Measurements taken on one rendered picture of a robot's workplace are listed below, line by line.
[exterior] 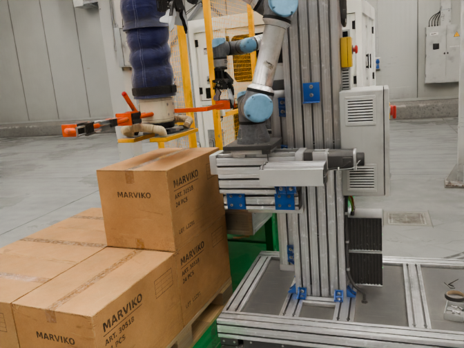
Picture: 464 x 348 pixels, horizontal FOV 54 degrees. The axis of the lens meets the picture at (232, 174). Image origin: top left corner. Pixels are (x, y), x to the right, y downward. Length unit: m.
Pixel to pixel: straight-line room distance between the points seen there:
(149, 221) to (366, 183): 1.02
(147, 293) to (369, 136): 1.18
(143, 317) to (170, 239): 0.38
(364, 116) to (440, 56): 9.05
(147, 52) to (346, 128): 1.01
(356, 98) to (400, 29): 9.28
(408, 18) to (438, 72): 1.36
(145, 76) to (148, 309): 1.10
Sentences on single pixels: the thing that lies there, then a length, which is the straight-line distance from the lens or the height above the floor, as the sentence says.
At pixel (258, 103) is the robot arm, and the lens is 1.85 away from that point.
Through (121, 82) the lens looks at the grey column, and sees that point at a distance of 3.83.
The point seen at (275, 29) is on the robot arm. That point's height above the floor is 1.50.
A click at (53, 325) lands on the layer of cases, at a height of 0.48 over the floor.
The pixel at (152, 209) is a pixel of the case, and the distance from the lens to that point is 2.19.
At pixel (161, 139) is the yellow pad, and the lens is 2.23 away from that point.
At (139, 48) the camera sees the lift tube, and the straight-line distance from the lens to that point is 2.34.
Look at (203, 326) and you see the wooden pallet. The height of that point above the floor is 0.02.
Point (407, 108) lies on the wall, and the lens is 11.20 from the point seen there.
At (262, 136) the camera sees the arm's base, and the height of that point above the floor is 1.07.
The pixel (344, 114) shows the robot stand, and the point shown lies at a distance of 2.06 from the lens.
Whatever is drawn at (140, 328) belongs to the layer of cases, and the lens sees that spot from 2.05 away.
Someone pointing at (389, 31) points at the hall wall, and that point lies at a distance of 11.30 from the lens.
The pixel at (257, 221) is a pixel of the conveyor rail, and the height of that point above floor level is 0.46.
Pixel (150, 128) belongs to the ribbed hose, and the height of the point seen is 1.12.
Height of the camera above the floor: 1.35
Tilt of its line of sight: 12 degrees down
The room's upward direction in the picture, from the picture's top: 5 degrees counter-clockwise
